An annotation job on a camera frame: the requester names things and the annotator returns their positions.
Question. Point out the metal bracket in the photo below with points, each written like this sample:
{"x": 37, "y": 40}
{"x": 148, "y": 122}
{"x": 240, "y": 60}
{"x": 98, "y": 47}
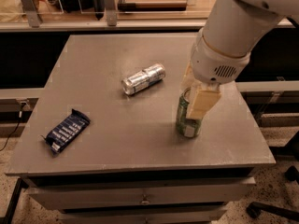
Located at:
{"x": 111, "y": 12}
{"x": 30, "y": 11}

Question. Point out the green soda can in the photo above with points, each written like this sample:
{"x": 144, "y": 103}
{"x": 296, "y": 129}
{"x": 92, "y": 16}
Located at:
{"x": 187, "y": 127}

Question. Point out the aluminium window rail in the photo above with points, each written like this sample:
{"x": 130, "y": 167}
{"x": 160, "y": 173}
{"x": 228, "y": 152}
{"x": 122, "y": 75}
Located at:
{"x": 83, "y": 26}

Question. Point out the grey drawer cabinet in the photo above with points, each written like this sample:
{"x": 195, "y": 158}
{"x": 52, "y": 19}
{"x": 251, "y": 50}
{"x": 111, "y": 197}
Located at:
{"x": 133, "y": 138}

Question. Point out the blue rxbar blueberry wrapper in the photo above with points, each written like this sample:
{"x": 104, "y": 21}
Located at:
{"x": 66, "y": 131}

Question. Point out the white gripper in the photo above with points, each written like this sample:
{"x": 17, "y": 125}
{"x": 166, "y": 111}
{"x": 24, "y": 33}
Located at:
{"x": 215, "y": 65}

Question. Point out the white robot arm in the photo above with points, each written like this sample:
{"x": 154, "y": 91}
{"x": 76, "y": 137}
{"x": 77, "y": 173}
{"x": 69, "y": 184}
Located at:
{"x": 223, "y": 46}

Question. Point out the lower drawer with lock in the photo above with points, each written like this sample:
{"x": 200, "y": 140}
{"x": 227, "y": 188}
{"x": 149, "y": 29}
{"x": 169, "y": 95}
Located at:
{"x": 175, "y": 215}

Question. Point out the left metal bracket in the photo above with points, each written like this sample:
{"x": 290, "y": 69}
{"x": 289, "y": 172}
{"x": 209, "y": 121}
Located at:
{"x": 30, "y": 11}

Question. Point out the middle metal bracket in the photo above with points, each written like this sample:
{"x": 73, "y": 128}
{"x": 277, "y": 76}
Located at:
{"x": 111, "y": 12}

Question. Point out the silver blue can lying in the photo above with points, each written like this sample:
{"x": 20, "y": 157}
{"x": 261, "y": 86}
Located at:
{"x": 143, "y": 79}

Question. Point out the drawer with lock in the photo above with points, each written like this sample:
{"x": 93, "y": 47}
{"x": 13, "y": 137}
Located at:
{"x": 175, "y": 215}
{"x": 206, "y": 190}

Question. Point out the upper drawer with lock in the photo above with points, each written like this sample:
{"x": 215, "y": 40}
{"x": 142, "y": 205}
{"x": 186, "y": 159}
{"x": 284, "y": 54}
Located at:
{"x": 206, "y": 190}

